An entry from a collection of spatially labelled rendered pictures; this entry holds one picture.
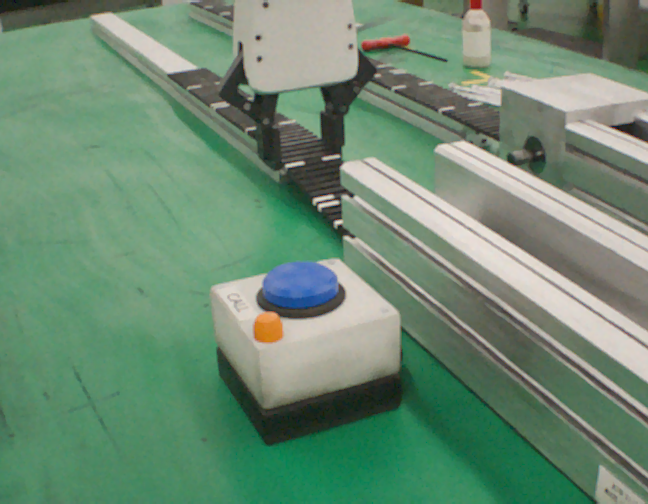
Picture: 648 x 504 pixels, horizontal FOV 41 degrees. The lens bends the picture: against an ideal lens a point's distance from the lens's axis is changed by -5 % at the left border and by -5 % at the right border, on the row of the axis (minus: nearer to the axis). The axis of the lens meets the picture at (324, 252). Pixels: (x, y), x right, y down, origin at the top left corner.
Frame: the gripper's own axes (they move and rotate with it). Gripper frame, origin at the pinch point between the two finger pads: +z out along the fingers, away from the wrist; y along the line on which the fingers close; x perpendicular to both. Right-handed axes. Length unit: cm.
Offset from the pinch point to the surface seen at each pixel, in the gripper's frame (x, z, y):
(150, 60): -48.6, 1.1, 1.9
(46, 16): -189, 13, 0
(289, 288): 32.1, -3.3, 14.0
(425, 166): 1.5, 3.9, -11.7
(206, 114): -23.2, 2.8, 1.8
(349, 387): 34.6, 1.9, 12.0
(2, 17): -189, 11, 12
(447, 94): -8.7, 0.5, -20.3
